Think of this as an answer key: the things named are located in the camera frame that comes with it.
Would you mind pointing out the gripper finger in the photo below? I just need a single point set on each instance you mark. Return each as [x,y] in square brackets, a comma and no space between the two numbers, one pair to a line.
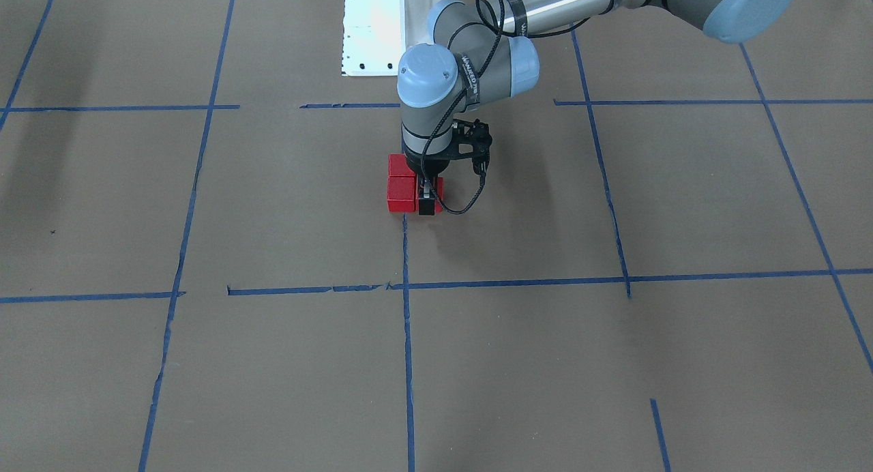
[427,200]

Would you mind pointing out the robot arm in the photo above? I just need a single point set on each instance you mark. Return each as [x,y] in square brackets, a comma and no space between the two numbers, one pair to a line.
[483,52]

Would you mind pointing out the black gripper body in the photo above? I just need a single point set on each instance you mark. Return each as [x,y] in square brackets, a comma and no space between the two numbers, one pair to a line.
[421,164]

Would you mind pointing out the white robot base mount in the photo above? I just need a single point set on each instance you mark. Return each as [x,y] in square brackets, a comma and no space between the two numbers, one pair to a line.
[377,33]

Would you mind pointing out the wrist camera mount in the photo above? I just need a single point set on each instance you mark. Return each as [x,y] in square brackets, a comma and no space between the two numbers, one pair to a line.
[471,140]

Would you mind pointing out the red block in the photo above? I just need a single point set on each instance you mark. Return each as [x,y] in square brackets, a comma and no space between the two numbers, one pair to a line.
[401,194]
[438,186]
[399,167]

